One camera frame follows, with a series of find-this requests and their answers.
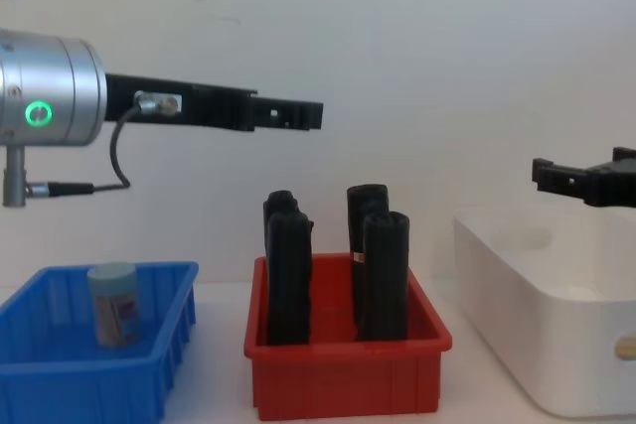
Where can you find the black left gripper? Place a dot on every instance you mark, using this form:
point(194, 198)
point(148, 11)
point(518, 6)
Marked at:
point(208, 106)

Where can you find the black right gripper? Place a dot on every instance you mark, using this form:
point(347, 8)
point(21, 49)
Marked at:
point(616, 181)

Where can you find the black rolled bundle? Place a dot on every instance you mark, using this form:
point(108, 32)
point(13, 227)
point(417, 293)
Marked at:
point(280, 201)
point(367, 200)
point(385, 285)
point(290, 285)

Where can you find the white plastic bin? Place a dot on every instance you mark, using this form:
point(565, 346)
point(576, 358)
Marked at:
point(536, 325)

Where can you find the clear jar with blue lid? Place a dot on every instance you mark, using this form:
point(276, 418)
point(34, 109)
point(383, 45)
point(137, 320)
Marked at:
point(115, 310)

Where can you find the red plastic bin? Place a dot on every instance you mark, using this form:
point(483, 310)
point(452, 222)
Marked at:
point(348, 379)

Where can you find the blue plastic bin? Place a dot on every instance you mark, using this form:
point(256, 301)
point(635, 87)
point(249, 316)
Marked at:
point(54, 384)

